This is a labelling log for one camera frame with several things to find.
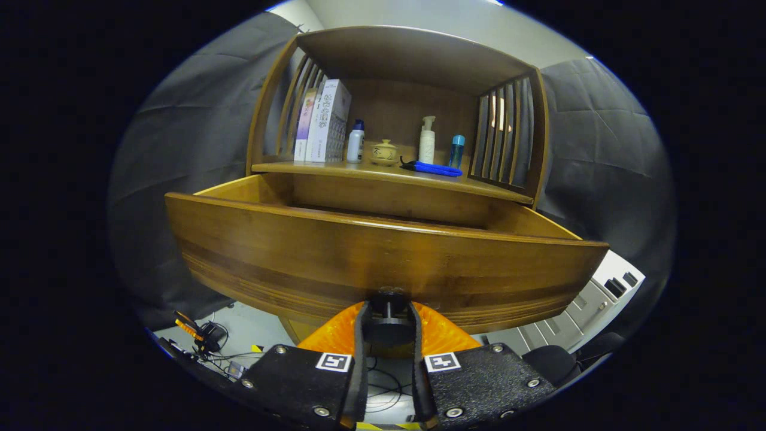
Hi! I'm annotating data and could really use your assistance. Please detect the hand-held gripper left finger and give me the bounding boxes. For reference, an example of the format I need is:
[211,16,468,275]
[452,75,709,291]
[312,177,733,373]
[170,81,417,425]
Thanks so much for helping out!
[239,301,373,430]

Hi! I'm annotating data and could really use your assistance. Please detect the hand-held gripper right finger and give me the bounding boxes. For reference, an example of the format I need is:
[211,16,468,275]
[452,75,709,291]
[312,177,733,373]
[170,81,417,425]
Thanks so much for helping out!
[409,301,558,431]

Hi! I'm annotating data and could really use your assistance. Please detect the brown wooden drawer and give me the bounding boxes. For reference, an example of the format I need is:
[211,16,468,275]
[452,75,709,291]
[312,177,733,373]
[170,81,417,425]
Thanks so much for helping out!
[165,172,610,336]

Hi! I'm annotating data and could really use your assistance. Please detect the white drawer unit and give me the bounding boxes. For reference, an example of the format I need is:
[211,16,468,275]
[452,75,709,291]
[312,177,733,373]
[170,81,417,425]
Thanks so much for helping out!
[479,250,646,355]

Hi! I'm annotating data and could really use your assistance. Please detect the wooden countertop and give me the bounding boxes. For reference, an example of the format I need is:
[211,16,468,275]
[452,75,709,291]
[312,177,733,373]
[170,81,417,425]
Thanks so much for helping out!
[251,141,534,205]

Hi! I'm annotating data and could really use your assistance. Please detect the brown wooden cabinet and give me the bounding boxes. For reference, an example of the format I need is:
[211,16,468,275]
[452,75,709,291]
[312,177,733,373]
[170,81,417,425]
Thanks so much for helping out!
[245,25,550,347]

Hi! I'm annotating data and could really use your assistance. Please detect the black chair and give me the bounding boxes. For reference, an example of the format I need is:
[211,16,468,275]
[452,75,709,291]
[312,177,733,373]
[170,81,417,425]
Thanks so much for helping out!
[524,332,626,387]

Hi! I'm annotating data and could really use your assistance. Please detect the orange and black device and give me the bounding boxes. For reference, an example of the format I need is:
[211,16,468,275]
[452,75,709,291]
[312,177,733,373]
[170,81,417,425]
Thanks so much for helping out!
[174,310,228,354]

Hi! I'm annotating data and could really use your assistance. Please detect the folded blue cloth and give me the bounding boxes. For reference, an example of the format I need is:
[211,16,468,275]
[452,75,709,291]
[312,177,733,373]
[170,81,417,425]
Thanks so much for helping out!
[401,159,463,178]

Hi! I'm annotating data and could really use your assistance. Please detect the yellow lidded teacup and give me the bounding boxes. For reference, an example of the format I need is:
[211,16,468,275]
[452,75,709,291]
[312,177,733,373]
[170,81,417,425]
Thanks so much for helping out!
[370,139,399,165]

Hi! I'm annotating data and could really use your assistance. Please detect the white bottle with blue cap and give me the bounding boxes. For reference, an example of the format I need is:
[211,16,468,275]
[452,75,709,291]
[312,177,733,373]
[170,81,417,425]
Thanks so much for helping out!
[347,119,365,164]

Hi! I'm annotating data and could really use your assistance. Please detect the white pump bottle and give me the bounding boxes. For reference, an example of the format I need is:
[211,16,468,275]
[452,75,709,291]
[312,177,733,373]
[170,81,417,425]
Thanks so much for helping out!
[418,116,436,165]

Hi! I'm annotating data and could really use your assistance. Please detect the large white book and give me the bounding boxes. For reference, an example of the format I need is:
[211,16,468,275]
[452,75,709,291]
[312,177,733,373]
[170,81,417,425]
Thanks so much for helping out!
[310,79,352,163]

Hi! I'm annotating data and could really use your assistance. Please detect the purple book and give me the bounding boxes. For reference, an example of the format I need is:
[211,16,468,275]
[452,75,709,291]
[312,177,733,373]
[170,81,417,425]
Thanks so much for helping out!
[293,89,318,161]

